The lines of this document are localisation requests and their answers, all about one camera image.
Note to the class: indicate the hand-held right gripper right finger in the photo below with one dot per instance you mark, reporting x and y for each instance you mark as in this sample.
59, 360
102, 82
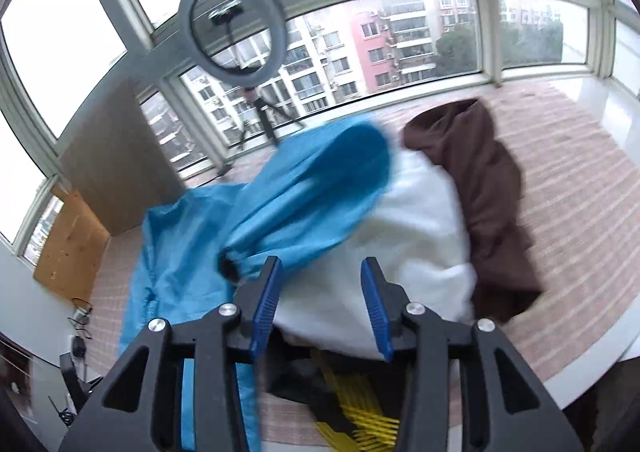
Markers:
375, 312

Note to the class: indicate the brown garment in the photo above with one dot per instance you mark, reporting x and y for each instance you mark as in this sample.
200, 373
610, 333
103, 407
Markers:
480, 171

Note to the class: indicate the white garment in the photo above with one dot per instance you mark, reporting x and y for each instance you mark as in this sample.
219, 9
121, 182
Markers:
415, 242

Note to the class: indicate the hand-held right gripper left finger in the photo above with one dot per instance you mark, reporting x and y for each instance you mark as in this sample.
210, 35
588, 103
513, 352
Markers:
265, 312

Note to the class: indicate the black power adapter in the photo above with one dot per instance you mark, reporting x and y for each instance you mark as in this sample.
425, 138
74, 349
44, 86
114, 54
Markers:
77, 346

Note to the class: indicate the wooden board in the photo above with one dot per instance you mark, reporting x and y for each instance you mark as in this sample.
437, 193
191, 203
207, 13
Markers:
70, 247

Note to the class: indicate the blue striped coat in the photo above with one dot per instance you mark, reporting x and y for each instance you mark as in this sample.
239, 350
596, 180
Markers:
300, 192

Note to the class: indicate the black yellow striped garment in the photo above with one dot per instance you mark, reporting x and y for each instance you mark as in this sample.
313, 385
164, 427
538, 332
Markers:
360, 412

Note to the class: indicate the pink checked table mat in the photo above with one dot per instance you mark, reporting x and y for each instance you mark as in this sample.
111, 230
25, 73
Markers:
550, 212

